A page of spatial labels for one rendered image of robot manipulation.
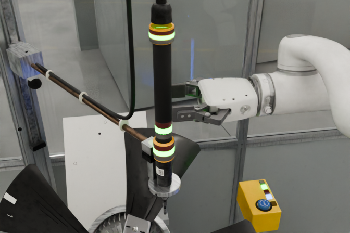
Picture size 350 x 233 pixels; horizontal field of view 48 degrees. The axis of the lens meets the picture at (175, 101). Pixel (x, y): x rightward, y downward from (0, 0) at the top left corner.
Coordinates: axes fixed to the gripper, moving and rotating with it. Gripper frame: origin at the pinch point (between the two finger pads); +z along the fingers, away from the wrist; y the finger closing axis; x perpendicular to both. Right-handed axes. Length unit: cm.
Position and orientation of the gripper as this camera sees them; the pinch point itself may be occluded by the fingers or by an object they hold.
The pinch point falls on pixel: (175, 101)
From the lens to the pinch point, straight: 75.7
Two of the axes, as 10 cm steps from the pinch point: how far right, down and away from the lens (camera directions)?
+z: -9.9, 0.8, -1.3
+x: 0.0, -8.6, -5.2
